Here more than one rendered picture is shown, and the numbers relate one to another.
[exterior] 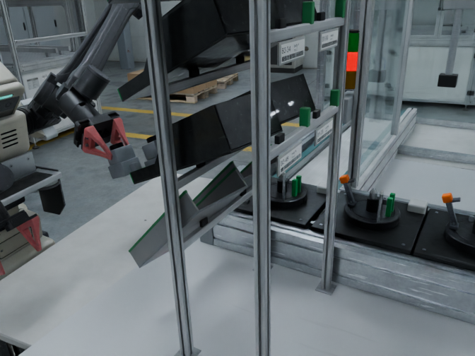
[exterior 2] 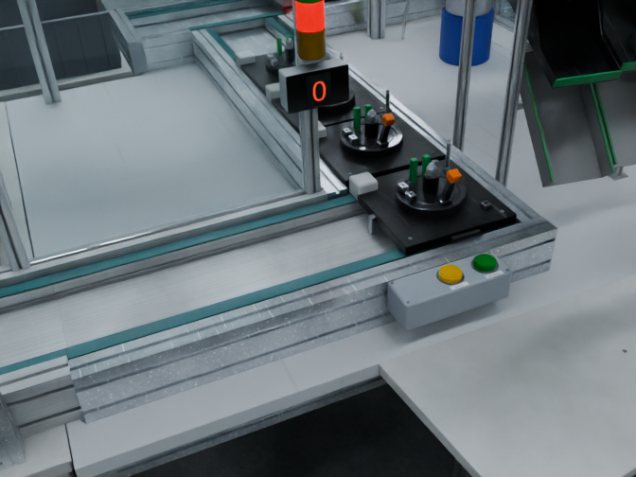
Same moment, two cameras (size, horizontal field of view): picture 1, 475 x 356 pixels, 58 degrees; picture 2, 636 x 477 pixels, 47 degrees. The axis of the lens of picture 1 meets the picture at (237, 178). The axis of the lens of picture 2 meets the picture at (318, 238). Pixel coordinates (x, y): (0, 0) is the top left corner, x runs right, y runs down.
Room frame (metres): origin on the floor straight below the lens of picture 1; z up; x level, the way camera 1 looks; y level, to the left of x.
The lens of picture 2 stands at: (2.20, 0.41, 1.76)
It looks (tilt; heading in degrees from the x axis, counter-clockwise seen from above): 36 degrees down; 217
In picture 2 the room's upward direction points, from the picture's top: 3 degrees counter-clockwise
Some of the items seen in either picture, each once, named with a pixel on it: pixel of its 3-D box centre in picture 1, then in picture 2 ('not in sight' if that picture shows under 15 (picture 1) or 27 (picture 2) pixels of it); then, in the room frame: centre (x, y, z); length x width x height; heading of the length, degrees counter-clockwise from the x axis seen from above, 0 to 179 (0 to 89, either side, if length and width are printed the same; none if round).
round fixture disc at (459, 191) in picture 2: (282, 193); (430, 194); (1.10, -0.13, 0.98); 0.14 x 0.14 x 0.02
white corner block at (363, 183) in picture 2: (326, 191); (362, 186); (1.14, -0.26, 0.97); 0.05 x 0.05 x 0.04; 59
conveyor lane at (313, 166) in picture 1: (324, 179); (285, 256); (1.35, -0.30, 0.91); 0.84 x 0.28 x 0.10; 149
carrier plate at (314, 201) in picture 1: (282, 200); (429, 203); (1.10, -0.13, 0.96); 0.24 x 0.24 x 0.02; 59
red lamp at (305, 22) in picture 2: (351, 60); (309, 13); (1.21, -0.33, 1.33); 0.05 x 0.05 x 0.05
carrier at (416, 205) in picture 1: (372, 202); (371, 125); (0.97, -0.35, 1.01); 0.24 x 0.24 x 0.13; 59
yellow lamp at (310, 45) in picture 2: (350, 78); (310, 42); (1.21, -0.33, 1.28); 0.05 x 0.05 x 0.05
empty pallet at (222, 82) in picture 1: (201, 80); not in sight; (7.91, 0.61, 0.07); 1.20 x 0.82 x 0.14; 72
